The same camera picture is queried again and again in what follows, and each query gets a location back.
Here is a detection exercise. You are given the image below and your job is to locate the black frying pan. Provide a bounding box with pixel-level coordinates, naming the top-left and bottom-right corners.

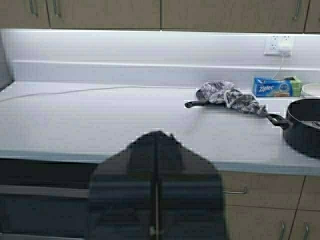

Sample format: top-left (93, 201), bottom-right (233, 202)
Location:
top-left (184, 89), bottom-right (212, 109)

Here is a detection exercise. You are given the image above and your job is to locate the cabinet door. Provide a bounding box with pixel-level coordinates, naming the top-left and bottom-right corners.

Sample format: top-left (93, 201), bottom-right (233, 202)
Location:
top-left (225, 205), bottom-right (295, 240)
top-left (0, 0), bottom-right (50, 29)
top-left (46, 0), bottom-right (161, 30)
top-left (161, 0), bottom-right (310, 34)

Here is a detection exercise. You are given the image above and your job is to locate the black dishwasher front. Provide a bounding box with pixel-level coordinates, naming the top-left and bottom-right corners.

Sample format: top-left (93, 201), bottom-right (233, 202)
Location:
top-left (0, 158), bottom-right (98, 238)

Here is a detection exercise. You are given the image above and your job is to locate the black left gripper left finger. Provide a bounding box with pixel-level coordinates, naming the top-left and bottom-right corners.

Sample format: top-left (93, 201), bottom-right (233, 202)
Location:
top-left (87, 131), bottom-right (159, 240)

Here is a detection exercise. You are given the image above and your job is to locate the white wall power outlet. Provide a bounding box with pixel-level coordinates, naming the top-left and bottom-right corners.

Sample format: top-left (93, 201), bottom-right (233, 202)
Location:
top-left (264, 35), bottom-right (295, 57)

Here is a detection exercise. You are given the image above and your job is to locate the grey patterned dish cloth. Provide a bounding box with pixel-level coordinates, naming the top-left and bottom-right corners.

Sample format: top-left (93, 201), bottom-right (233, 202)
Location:
top-left (200, 80), bottom-right (268, 117)

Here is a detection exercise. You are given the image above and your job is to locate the white frying pan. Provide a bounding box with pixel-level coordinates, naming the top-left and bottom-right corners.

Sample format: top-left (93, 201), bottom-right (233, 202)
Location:
top-left (301, 83), bottom-right (320, 99)

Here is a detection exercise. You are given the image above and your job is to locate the white charger cable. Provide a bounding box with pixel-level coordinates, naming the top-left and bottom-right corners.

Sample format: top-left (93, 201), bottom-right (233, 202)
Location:
top-left (0, 55), bottom-right (286, 102)

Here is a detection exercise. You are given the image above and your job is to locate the large black cooking pot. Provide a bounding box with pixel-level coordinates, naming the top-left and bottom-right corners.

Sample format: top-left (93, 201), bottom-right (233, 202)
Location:
top-left (266, 98), bottom-right (320, 159)

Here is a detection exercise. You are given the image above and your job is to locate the blue Ziploc bag box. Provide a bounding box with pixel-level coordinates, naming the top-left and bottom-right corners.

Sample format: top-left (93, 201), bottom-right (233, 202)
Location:
top-left (252, 76), bottom-right (303, 98)

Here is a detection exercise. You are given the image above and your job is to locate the lower left drawer front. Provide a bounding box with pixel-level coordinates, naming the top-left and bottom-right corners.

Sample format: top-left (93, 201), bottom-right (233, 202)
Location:
top-left (220, 171), bottom-right (305, 209)

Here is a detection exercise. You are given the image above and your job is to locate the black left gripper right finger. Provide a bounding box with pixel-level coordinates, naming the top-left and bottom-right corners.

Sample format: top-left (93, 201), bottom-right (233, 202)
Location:
top-left (156, 131), bottom-right (228, 240)

